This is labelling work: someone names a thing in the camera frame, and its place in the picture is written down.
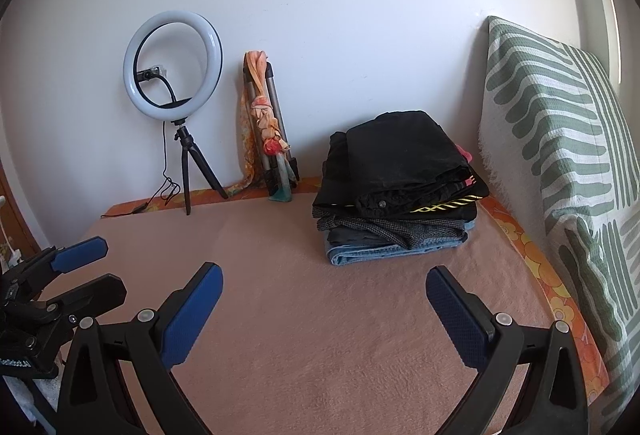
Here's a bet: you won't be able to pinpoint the silver folded tripod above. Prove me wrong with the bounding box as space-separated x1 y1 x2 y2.
243 59 301 196

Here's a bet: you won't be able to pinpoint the black pants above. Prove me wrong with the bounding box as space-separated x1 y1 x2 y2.
345 111 477 219

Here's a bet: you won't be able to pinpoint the black ring light cable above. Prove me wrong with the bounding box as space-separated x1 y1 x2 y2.
101 122 182 219

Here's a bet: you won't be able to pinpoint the blue jeans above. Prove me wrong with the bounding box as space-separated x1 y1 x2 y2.
327 219 477 266

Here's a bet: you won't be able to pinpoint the brown wooden furniture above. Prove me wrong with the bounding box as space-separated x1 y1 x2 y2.
0 162 38 268

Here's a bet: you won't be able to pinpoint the green striped white pillow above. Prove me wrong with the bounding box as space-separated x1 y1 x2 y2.
477 16 632 435

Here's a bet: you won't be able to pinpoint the pink blanket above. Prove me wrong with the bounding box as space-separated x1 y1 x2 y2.
37 191 557 435

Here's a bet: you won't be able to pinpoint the ring light on black tripod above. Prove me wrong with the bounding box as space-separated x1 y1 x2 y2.
123 11 230 216

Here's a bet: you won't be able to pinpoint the pink garment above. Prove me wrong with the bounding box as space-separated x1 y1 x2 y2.
456 144 477 188

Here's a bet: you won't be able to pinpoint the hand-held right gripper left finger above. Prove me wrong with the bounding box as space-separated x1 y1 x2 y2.
56 261 224 435

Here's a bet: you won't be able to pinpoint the teal cloth piece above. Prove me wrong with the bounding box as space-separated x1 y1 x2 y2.
268 160 299 205

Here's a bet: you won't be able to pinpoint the grey tweed garment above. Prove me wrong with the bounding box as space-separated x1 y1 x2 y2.
312 207 469 250

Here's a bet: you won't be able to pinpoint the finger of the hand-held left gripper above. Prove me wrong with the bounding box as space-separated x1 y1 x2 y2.
35 274 127 329
10 236 108 292

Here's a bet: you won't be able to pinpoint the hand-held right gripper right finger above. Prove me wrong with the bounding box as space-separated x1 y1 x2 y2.
425 265 590 435

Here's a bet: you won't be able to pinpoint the black garment with yellow print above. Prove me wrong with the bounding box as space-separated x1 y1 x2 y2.
313 130 492 222

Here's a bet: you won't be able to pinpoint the dark grey garment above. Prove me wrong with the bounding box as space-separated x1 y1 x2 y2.
325 227 401 247

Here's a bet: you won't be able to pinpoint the orange patterned scarf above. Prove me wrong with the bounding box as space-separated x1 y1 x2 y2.
229 50 294 196

